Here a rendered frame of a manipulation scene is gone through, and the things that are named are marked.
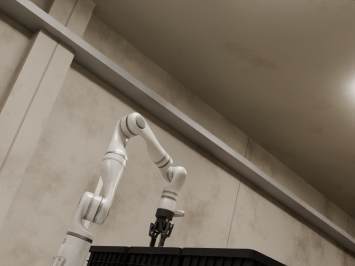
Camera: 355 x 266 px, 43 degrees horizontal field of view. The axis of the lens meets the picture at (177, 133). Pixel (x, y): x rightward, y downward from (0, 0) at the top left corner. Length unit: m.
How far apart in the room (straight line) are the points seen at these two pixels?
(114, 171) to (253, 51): 2.25
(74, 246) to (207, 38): 2.45
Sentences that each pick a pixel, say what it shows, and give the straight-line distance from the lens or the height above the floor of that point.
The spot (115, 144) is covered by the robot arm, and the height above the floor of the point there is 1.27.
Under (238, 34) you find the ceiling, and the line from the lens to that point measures 3.54.
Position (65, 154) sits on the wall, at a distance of 3.42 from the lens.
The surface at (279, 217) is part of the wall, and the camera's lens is 5.34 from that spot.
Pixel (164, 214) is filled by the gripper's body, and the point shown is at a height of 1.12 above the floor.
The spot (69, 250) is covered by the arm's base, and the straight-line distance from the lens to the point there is 1.55.
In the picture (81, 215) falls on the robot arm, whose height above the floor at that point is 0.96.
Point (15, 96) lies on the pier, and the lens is 3.16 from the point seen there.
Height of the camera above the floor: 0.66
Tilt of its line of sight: 24 degrees up
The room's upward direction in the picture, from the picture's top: 16 degrees clockwise
